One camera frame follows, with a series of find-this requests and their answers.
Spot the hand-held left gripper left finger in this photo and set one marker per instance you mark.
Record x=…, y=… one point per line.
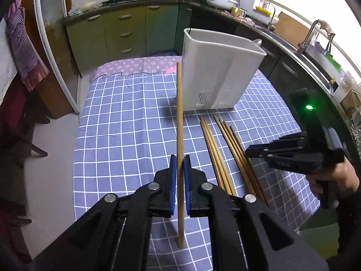
x=173, y=186

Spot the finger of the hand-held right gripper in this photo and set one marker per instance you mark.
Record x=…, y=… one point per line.
x=270, y=150
x=293, y=163

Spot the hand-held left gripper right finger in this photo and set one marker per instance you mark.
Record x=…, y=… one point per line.
x=187, y=186

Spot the pile of wooden chopsticks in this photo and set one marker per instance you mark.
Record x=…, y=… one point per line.
x=214, y=152

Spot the wooden chopstick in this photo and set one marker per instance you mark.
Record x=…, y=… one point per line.
x=180, y=118

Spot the white plastic utensil holder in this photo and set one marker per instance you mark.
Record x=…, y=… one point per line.
x=214, y=70

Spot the person's right hand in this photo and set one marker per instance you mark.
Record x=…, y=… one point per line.
x=345, y=175

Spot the blue checked tablecloth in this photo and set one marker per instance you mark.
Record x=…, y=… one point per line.
x=127, y=132

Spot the metal kitchen sink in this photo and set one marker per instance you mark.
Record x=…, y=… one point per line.
x=284, y=41

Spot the metal sink faucet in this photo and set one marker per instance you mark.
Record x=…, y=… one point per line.
x=311, y=32

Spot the wooden cutting board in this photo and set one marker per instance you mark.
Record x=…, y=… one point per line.
x=290, y=29

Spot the metal spoon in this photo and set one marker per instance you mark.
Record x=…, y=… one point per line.
x=257, y=43

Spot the yellow dish rack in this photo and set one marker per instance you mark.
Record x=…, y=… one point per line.
x=263, y=11

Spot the pink patterned cloth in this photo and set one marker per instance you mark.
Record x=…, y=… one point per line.
x=127, y=65

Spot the yellow mug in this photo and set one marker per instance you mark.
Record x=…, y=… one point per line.
x=237, y=11

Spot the white countertop appliance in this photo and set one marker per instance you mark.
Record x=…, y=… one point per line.
x=221, y=1

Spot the green kitchen cabinet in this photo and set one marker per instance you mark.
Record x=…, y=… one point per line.
x=127, y=31

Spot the dark wooden chair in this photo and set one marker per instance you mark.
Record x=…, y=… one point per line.
x=17, y=124

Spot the purple checked apron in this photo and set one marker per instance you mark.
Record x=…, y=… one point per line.
x=22, y=48

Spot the white hanging sheet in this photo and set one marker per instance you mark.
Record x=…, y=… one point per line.
x=5, y=62

